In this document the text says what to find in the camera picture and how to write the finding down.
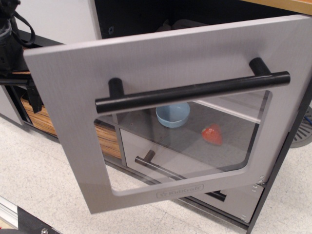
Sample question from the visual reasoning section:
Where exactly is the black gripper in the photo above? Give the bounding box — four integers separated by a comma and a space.
0, 36, 42, 113

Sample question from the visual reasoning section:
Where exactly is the grey toy oven door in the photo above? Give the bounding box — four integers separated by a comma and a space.
24, 15, 312, 213

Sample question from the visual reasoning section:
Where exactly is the black oven door handle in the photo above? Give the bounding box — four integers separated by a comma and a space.
95, 58, 291, 115

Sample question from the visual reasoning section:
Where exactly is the lower wood pattern bin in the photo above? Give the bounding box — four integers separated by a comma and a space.
20, 94, 121, 159

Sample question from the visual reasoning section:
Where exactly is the wood pattern bin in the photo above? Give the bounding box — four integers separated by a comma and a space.
12, 71, 31, 75
20, 94, 121, 159

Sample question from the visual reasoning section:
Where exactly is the upper wood pattern bin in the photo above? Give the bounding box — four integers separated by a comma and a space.
12, 71, 31, 75

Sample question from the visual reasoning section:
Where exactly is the blue bowl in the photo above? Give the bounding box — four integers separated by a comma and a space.
156, 102, 191, 128

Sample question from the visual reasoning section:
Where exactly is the grey lower drawer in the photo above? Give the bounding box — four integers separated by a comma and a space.
121, 130, 263, 223

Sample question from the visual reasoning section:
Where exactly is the toy kitchen cabinet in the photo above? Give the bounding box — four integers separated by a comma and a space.
0, 0, 312, 234

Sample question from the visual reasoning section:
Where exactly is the red toy strawberry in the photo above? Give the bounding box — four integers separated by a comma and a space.
201, 123, 223, 146

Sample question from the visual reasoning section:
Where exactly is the grey round base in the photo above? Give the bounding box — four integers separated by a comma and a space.
291, 106, 312, 148

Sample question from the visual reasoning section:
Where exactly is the black cable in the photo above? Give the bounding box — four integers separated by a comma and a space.
9, 11, 37, 48

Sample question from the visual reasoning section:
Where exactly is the aluminium rail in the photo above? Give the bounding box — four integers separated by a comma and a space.
0, 196, 19, 230

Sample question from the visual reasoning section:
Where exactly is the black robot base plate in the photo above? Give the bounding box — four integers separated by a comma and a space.
17, 207, 60, 234

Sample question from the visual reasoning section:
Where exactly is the black drawer handle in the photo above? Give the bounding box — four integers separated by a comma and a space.
135, 150, 226, 202

